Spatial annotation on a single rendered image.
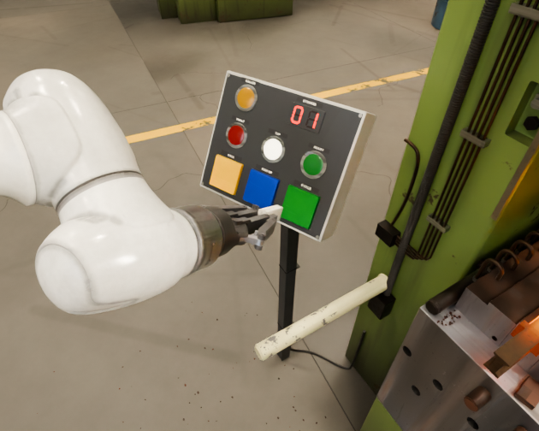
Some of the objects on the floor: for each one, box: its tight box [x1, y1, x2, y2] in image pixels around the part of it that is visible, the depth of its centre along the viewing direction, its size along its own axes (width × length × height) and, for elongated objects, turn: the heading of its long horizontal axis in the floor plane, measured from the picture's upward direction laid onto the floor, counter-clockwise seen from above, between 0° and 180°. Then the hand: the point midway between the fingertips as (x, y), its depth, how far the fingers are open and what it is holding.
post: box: [277, 224, 299, 361], centre depth 127 cm, size 4×4×108 cm
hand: (269, 215), depth 72 cm, fingers closed
